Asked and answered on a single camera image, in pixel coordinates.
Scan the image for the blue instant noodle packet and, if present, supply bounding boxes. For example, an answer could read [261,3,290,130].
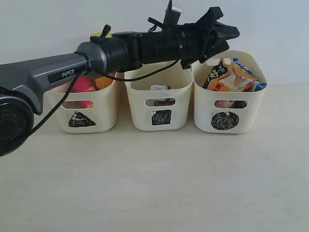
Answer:
[231,58,267,92]

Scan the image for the blue white milk carton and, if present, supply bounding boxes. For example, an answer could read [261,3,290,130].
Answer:
[150,85,170,91]

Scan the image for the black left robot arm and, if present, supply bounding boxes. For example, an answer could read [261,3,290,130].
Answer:
[0,7,240,156]

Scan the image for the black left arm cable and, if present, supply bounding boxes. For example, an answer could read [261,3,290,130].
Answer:
[14,16,213,148]

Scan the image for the pink Lays chips can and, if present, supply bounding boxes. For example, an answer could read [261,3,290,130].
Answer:
[72,76,97,109]

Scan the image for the orange instant noodle packet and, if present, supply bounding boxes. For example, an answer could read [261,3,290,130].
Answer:
[202,57,259,92]

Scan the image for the cream bin with circle mark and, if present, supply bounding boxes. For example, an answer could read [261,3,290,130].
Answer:
[193,51,267,134]

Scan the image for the cream bin with square mark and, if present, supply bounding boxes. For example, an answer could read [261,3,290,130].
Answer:
[124,62,193,131]

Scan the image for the purple small carton box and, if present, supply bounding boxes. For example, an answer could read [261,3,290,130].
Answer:
[154,98,176,106]

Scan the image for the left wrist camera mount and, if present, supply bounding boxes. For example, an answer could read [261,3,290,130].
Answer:
[163,0,182,26]

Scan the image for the cream bin with triangle mark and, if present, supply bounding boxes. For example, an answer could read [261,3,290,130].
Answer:
[55,73,120,133]

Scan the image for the yellow Lays chips can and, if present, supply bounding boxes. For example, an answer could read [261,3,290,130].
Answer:
[90,31,116,90]

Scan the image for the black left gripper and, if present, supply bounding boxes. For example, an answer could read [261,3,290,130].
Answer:
[142,7,240,69]

